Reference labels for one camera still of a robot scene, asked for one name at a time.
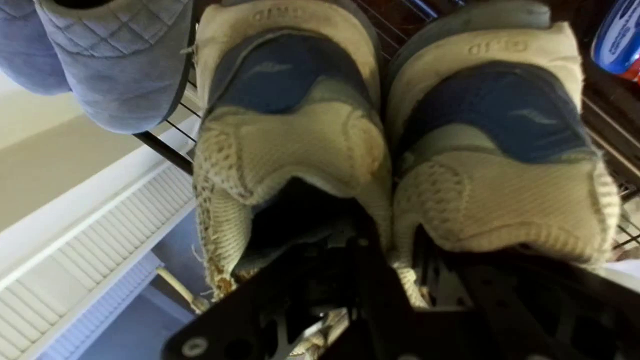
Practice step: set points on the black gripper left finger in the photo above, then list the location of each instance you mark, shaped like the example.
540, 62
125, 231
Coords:
313, 300

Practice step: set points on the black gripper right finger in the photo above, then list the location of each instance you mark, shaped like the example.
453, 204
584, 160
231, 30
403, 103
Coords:
532, 313

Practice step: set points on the white and blue sneaker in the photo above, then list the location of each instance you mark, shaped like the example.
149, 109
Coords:
292, 133
507, 167

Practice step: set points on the white louvered door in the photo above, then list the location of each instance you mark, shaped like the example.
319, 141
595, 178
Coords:
81, 266

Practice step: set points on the grey quilted slipper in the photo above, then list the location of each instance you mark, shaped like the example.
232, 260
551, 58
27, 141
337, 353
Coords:
121, 60
23, 47

